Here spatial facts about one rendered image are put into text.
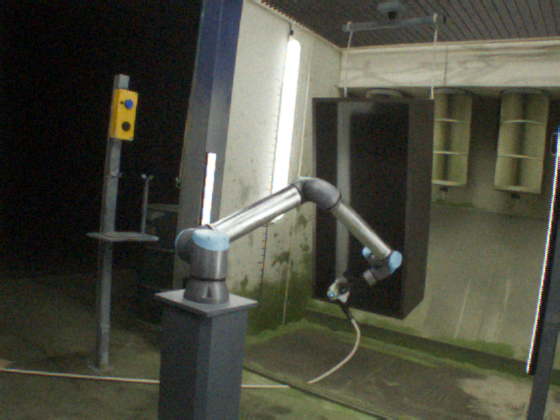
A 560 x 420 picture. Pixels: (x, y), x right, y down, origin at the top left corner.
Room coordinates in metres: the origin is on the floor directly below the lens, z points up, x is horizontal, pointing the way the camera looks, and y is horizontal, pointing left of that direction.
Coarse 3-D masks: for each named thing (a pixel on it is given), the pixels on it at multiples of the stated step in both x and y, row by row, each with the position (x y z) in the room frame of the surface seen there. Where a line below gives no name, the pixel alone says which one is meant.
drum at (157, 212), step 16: (160, 208) 3.38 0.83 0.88; (160, 224) 3.38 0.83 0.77; (176, 224) 3.38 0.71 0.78; (144, 240) 3.46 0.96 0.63; (160, 240) 3.38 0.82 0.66; (144, 256) 3.45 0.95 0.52; (160, 256) 3.38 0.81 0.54; (144, 272) 3.44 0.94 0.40; (160, 272) 3.37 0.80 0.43; (144, 288) 3.43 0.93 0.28; (160, 288) 3.37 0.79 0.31; (144, 304) 3.42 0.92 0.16; (160, 304) 3.37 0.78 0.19; (144, 320) 3.42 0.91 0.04; (160, 320) 3.37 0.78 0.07
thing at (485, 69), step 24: (408, 48) 3.61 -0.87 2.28; (432, 48) 3.50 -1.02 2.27; (456, 48) 3.39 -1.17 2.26; (480, 48) 3.28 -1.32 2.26; (504, 48) 3.19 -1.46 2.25; (528, 48) 3.09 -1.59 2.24; (552, 48) 3.00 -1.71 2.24; (360, 72) 3.84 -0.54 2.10; (384, 72) 3.72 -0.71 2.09; (408, 72) 3.60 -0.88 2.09; (456, 72) 3.38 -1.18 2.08; (480, 72) 3.28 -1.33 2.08; (504, 72) 3.18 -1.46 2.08; (528, 72) 3.08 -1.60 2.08; (552, 72) 3.00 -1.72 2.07; (360, 96) 4.22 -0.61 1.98; (408, 96) 3.96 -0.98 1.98; (480, 96) 3.58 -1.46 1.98; (552, 96) 3.24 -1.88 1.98
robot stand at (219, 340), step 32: (192, 320) 1.79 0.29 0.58; (224, 320) 1.83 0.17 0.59; (160, 352) 1.89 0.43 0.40; (192, 352) 1.78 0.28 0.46; (224, 352) 1.84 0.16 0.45; (160, 384) 1.88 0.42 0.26; (192, 384) 1.77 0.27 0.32; (224, 384) 1.85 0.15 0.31; (160, 416) 1.88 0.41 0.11; (192, 416) 1.77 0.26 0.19; (224, 416) 1.87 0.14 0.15
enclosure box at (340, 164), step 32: (320, 128) 2.81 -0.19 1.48; (352, 128) 2.98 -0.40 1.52; (384, 128) 2.86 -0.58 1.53; (416, 128) 2.44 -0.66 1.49; (320, 160) 2.84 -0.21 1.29; (352, 160) 3.01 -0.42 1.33; (384, 160) 2.89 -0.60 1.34; (416, 160) 2.48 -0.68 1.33; (352, 192) 3.05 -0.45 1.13; (384, 192) 2.92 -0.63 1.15; (416, 192) 2.52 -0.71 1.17; (320, 224) 2.91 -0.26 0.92; (384, 224) 2.95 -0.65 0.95; (416, 224) 2.57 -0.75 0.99; (320, 256) 2.95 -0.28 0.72; (352, 256) 3.11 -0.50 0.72; (416, 256) 2.63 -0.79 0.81; (320, 288) 2.99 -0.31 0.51; (384, 288) 3.01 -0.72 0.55; (416, 288) 2.70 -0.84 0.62
